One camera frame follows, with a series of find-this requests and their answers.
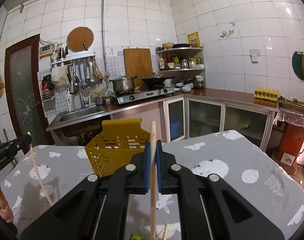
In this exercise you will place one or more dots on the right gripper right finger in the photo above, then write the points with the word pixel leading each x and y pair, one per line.
pixel 208 207

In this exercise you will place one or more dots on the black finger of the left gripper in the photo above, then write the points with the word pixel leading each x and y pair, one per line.
pixel 8 150

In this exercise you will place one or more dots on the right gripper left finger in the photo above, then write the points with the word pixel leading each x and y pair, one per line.
pixel 96 208

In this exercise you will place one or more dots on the wooden chopstick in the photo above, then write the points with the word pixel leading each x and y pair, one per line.
pixel 161 234
pixel 39 177
pixel 165 233
pixel 153 181

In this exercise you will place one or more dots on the green frog handle utensil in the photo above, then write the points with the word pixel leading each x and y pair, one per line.
pixel 136 237

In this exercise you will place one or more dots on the white kitchen counter cabinets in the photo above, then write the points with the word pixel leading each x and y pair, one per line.
pixel 186 115

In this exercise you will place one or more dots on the person's left hand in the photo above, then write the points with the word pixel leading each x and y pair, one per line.
pixel 5 211

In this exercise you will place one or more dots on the grey patterned tablecloth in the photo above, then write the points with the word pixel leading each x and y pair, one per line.
pixel 247 169

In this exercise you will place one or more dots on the wooden chopstick on table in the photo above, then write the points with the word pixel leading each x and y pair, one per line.
pixel 165 233

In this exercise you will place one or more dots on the yellow perforated utensil basket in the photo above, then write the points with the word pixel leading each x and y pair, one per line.
pixel 115 145

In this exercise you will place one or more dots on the wooden chopstick beside it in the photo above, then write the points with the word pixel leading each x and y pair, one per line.
pixel 161 234

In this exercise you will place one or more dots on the stainless steel sink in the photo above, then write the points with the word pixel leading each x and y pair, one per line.
pixel 78 122

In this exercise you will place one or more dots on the white soap bottle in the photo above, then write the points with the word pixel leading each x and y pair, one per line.
pixel 70 102

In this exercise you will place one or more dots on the white hanging cloth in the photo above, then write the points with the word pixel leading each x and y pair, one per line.
pixel 59 75

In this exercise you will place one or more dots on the dark brown glass door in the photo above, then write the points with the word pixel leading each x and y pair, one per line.
pixel 22 91

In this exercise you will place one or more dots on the red gas cylinder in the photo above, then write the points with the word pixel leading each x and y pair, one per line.
pixel 290 145

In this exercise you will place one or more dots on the electric meter box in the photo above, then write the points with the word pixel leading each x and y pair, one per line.
pixel 46 50

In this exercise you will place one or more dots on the steel gas stove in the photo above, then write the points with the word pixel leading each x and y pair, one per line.
pixel 134 96

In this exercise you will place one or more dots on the yellow egg tray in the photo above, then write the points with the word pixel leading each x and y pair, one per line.
pixel 267 94

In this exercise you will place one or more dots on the steel cooking pot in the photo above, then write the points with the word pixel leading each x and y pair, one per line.
pixel 123 84

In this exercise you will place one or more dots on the black wok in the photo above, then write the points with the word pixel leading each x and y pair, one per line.
pixel 155 82

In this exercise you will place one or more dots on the round woven tray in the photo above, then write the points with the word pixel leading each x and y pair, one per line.
pixel 80 39

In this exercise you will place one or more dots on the wooden cutting board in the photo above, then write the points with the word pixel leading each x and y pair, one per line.
pixel 138 63

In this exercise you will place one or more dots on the corner steel shelf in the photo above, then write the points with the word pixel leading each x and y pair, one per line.
pixel 181 64

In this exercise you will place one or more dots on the bamboo sticks by wall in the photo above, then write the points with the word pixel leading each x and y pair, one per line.
pixel 4 138

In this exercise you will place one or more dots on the wire basket with red item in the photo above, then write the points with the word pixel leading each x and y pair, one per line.
pixel 47 88

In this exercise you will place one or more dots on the wall utensil rack shelf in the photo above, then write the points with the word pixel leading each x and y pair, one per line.
pixel 71 57

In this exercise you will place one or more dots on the white wall socket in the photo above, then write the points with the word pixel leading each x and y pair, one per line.
pixel 255 55

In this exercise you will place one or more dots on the yellow wall poster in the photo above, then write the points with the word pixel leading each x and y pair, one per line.
pixel 194 39

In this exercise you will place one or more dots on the green round wall plaque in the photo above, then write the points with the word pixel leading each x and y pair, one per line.
pixel 298 64

